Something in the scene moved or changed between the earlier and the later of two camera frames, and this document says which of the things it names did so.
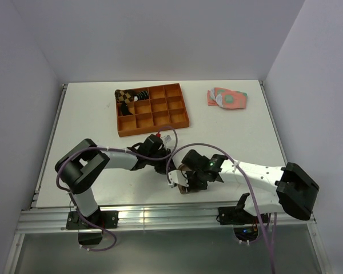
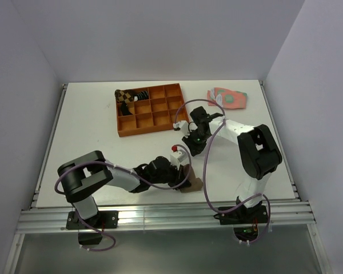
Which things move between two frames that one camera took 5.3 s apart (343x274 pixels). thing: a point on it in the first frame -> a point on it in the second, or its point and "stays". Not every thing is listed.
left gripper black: [162, 169] -> [179, 175]
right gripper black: [192, 186] -> [194, 149]
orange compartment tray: [164, 109] stays
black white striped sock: [141, 95] stays
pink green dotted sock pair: [227, 98] stays
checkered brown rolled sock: [126, 97] stays
